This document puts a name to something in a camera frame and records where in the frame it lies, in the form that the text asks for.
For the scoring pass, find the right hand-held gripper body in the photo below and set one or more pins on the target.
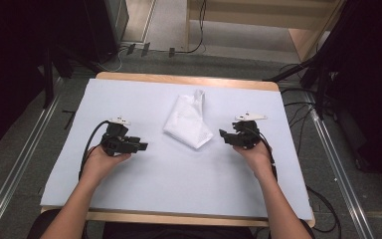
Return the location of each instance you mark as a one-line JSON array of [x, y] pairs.
[[247, 136]]

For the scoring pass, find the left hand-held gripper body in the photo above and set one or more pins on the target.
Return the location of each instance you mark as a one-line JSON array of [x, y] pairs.
[[116, 144]]

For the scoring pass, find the white textured cloth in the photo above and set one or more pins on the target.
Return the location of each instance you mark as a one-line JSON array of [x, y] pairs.
[[187, 122]]

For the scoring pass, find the person's right hand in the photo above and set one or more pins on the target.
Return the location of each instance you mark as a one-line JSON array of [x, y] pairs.
[[258, 159]]

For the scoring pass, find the person's left hand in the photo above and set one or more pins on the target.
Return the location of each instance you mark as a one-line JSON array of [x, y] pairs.
[[97, 164]]

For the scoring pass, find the light blue table mat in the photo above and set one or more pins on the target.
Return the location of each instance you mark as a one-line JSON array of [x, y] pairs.
[[165, 179]]

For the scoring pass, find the black stand leg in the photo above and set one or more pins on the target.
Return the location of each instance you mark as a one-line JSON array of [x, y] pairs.
[[295, 69], [48, 79]]

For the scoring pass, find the person's dark clothing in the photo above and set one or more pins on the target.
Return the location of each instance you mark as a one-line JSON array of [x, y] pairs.
[[179, 232]]

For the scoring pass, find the grey cabinet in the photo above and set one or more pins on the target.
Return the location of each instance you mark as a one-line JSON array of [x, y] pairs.
[[117, 18]]

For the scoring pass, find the black curtain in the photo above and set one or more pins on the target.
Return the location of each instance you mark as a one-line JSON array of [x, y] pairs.
[[371, 66], [20, 49]]

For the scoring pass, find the small dark floor bracket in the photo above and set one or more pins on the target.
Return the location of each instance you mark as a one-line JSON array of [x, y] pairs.
[[171, 52], [131, 48], [146, 49]]

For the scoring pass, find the metal floor rail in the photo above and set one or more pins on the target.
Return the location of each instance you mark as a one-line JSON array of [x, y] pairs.
[[340, 172], [16, 176]]

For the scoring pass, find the wooden shelf frame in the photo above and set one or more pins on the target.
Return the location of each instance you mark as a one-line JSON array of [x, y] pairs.
[[308, 40]]

